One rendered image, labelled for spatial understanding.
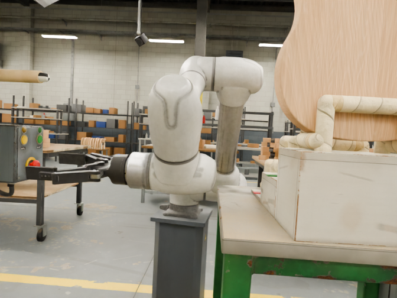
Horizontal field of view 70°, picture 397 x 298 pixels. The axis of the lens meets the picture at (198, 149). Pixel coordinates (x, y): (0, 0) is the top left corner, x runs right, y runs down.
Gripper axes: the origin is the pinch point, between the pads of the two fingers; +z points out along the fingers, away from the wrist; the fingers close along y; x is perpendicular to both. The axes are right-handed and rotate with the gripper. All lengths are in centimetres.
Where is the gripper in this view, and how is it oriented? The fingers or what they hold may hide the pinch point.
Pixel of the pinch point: (49, 164)
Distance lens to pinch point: 79.6
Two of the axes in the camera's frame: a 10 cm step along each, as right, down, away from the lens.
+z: -10.0, -0.6, 0.5
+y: 0.6, -2.1, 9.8
